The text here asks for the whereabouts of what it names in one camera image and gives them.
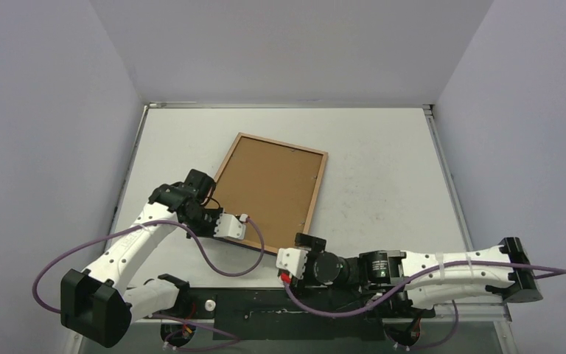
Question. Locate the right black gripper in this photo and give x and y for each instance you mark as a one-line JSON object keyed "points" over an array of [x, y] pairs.
{"points": [[309, 245]]}

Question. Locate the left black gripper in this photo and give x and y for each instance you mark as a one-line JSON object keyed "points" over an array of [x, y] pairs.
{"points": [[211, 231]]}

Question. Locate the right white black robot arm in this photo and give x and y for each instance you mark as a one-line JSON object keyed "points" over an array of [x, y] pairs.
{"points": [[416, 281]]}

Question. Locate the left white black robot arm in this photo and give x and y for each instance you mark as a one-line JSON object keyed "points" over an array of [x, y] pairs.
{"points": [[159, 217]]}

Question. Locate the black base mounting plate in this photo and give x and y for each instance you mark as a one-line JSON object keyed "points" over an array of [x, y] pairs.
{"points": [[269, 314]]}

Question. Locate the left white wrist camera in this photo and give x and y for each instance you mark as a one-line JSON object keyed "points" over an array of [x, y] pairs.
{"points": [[231, 226]]}

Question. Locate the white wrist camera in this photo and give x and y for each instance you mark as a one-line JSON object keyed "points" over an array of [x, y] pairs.
{"points": [[293, 261], [231, 226]]}

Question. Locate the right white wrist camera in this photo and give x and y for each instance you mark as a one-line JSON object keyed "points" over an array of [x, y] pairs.
{"points": [[293, 261]]}

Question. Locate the aluminium front rail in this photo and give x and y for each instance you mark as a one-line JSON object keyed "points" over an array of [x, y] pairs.
{"points": [[458, 312]]}

